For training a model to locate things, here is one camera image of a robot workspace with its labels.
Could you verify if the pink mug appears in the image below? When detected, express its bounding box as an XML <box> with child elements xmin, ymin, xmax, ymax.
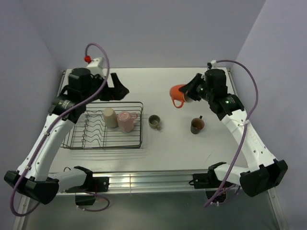
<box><xmin>117</xmin><ymin>111</ymin><xmax>138</xmax><ymax>133</ymax></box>

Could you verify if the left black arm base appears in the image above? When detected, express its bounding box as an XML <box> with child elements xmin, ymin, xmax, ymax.
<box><xmin>84</xmin><ymin>176</ymin><xmax>109</xmax><ymax>193</ymax></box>

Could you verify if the beige tumbler cup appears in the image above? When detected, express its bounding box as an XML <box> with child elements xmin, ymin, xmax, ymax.
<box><xmin>103</xmin><ymin>108</ymin><xmax>118</xmax><ymax>128</ymax></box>

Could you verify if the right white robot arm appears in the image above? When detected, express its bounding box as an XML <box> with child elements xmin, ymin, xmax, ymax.
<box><xmin>179</xmin><ymin>69</ymin><xmax>288</xmax><ymax>197</ymax></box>

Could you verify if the black box under table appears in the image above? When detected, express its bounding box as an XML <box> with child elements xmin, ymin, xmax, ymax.
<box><xmin>75</xmin><ymin>195</ymin><xmax>96</xmax><ymax>207</ymax></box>

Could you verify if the orange mug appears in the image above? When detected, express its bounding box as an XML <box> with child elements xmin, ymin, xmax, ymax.
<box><xmin>169</xmin><ymin>84</ymin><xmax>192</xmax><ymax>109</ymax></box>

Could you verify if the grey-green small mug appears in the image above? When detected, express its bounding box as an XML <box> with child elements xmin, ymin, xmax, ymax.
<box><xmin>148</xmin><ymin>115</ymin><xmax>161</xmax><ymax>130</ymax></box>

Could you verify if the dark grey mug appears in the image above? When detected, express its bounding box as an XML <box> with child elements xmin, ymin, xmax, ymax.
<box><xmin>190</xmin><ymin>116</ymin><xmax>205</xmax><ymax>134</ymax></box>

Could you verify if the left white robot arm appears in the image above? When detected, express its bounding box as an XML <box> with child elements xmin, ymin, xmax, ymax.
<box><xmin>4</xmin><ymin>68</ymin><xmax>129</xmax><ymax>205</ymax></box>

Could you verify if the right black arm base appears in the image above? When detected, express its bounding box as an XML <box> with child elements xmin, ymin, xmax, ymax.
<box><xmin>189</xmin><ymin>173</ymin><xmax>218</xmax><ymax>189</ymax></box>

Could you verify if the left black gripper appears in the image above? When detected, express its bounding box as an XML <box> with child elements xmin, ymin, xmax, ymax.
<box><xmin>82</xmin><ymin>73</ymin><xmax>129</xmax><ymax>104</ymax></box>

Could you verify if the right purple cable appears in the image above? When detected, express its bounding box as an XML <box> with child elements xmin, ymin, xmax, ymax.
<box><xmin>203</xmin><ymin>59</ymin><xmax>259</xmax><ymax>208</ymax></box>

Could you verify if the grey wire dish rack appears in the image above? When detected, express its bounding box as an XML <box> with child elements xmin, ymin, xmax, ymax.
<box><xmin>61</xmin><ymin>102</ymin><xmax>144</xmax><ymax>150</ymax></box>

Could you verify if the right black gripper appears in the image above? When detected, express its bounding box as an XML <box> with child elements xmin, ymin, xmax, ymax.
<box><xmin>179</xmin><ymin>73</ymin><xmax>214</xmax><ymax>102</ymax></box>

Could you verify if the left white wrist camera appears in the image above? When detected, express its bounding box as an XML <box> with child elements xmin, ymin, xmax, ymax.
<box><xmin>86</xmin><ymin>57</ymin><xmax>105</xmax><ymax>76</ymax></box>

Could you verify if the aluminium table rail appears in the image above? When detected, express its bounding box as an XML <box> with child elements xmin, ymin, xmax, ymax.
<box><xmin>93</xmin><ymin>170</ymin><xmax>207</xmax><ymax>194</ymax></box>

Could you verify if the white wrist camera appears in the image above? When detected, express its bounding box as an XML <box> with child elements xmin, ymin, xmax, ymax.
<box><xmin>207</xmin><ymin>60</ymin><xmax>217</xmax><ymax>69</ymax></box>
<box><xmin>86</xmin><ymin>57</ymin><xmax>105</xmax><ymax>76</ymax></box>

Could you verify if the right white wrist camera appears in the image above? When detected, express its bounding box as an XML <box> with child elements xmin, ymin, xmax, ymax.
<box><xmin>207</xmin><ymin>60</ymin><xmax>217</xmax><ymax>69</ymax></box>

